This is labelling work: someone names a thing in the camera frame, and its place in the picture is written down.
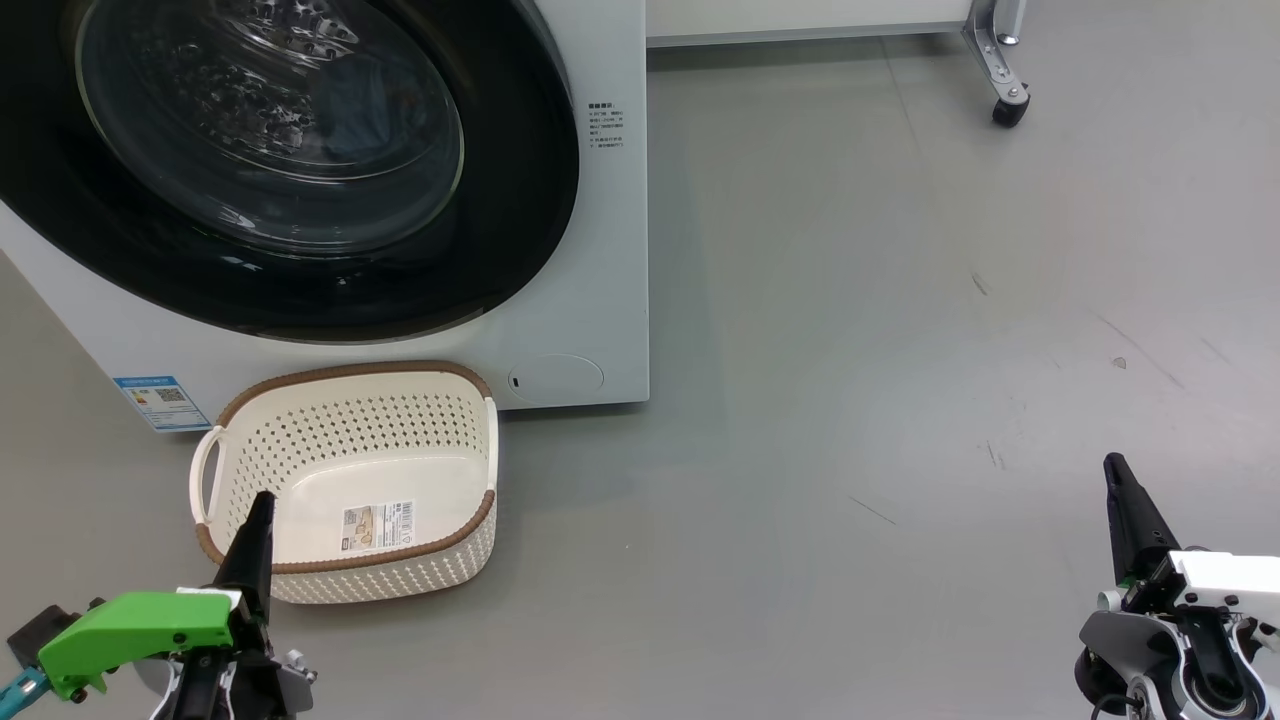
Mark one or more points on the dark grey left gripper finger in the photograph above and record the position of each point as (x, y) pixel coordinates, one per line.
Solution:
(255, 560)

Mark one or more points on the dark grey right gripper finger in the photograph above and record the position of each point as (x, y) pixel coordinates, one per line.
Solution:
(1135, 530)

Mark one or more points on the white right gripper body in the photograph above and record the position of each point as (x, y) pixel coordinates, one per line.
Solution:
(1230, 578)

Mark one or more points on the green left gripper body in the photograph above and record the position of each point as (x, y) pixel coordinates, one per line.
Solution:
(140, 625)

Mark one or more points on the black round glass washer door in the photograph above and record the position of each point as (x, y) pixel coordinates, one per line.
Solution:
(500, 250)

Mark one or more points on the basket product label sticker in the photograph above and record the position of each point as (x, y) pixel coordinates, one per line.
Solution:
(378, 525)

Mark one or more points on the cream perforated basket brown rim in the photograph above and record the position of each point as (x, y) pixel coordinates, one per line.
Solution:
(350, 420)

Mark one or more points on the white front-load washing machine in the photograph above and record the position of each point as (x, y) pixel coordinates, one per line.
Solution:
(600, 300)

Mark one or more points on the blue energy label sticker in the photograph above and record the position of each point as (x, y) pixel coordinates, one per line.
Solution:
(162, 403)

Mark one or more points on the small printed text label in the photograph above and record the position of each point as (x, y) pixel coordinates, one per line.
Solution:
(605, 125)

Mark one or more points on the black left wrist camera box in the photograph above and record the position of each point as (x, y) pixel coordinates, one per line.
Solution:
(40, 630)

